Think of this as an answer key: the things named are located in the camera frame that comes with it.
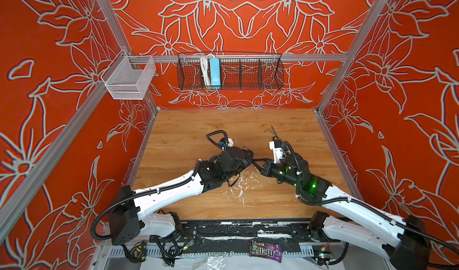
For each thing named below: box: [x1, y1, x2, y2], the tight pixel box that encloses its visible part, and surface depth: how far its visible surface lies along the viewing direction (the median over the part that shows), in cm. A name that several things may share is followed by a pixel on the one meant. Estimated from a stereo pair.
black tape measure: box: [120, 240, 148, 263], surface depth 68 cm
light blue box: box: [209, 57, 222, 87], surface depth 91 cm
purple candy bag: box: [249, 239, 283, 263], surface depth 70 cm
